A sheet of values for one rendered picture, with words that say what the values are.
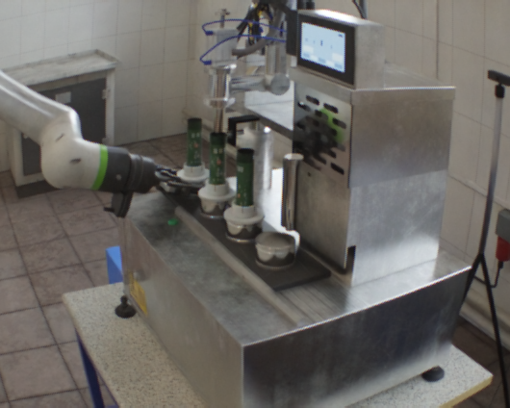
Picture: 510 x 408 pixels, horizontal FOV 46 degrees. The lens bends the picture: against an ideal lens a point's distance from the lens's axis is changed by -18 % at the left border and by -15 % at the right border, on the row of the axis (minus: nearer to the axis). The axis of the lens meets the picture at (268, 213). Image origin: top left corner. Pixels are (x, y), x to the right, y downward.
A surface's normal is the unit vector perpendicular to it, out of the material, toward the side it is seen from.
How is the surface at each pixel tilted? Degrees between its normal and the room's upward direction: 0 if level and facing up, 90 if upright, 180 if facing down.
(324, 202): 90
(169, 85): 90
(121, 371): 0
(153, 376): 0
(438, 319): 90
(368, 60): 90
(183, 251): 0
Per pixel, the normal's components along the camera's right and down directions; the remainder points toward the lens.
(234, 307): 0.03, -0.91
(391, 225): 0.50, 0.37
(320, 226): -0.87, 0.18
